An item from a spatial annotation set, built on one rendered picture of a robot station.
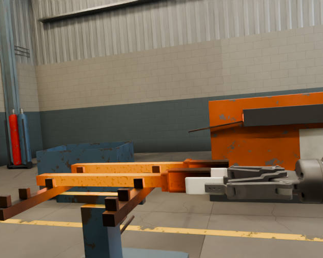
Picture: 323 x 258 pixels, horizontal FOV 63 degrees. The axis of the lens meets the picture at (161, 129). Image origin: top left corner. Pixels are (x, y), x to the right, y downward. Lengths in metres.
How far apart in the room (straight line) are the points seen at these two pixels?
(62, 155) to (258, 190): 3.66
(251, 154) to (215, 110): 0.68
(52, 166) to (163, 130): 4.27
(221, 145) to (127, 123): 5.04
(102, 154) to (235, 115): 1.82
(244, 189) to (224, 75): 7.02
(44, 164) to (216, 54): 5.22
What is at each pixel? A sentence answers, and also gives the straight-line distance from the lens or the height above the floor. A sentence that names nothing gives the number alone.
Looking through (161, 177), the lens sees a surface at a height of 1.02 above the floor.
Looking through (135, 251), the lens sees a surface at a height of 0.75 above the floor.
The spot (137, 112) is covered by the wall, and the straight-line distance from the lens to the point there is 7.91.
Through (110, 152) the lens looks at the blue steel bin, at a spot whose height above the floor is 0.66.
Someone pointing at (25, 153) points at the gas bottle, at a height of 0.40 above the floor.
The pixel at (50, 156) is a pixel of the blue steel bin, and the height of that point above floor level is 0.65.
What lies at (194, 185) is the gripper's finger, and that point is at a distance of 0.49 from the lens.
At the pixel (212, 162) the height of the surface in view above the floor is 1.02.
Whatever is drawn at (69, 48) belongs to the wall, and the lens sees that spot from 9.16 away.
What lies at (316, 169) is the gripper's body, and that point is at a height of 1.03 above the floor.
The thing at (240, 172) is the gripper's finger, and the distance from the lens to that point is 0.55.
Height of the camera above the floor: 1.14
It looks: 3 degrees down
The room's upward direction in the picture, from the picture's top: 4 degrees counter-clockwise
